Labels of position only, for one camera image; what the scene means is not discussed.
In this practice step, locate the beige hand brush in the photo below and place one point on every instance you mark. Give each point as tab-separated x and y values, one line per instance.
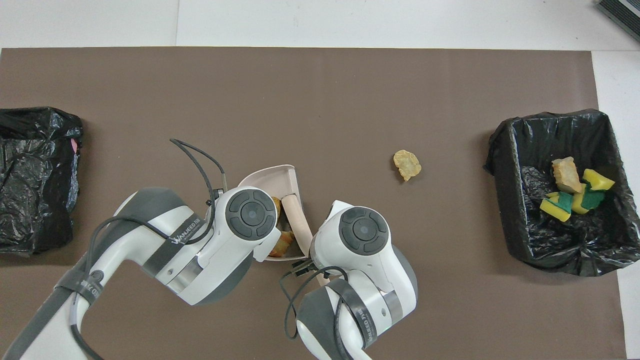
297	220

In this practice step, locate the beige plastic dustpan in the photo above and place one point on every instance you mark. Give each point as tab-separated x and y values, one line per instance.
265	180

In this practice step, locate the dark striped object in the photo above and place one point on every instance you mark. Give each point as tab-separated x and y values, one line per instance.
625	12

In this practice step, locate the orange striped croissant piece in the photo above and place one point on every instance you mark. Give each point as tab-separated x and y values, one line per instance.
282	245

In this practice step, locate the pale yellow bread chunk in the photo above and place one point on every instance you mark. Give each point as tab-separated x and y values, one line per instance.
407	165

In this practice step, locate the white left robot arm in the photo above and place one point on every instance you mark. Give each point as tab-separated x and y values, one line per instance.
250	215

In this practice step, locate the brown paper table mat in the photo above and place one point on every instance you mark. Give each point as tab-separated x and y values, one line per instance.
150	100

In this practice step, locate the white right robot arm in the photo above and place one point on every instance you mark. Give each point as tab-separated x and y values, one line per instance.
362	230

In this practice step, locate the bin wrapped in black bag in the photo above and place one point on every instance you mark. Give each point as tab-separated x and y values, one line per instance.
35	190

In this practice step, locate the brown oval bread piece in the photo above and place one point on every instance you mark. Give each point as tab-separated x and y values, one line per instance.
277	206

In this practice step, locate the green yellow sponge piece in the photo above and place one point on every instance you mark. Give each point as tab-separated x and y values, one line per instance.
592	200

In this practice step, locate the beige crumbly sponge piece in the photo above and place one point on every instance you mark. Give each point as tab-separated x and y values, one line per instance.
567	175

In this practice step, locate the open bin with black bag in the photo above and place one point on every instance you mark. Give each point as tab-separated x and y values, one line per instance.
550	250

